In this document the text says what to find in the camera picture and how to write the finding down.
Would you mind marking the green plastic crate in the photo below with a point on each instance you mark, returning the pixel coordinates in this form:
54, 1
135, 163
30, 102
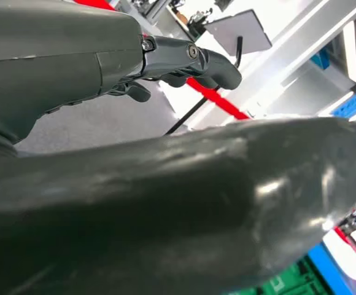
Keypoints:
288, 281

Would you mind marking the red barrier belt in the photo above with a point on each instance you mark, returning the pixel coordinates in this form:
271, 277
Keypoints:
218, 99

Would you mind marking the grey flat panel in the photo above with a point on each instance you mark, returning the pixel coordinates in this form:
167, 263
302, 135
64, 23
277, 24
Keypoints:
239, 32

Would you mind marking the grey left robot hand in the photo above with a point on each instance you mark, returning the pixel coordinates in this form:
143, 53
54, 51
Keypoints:
58, 61

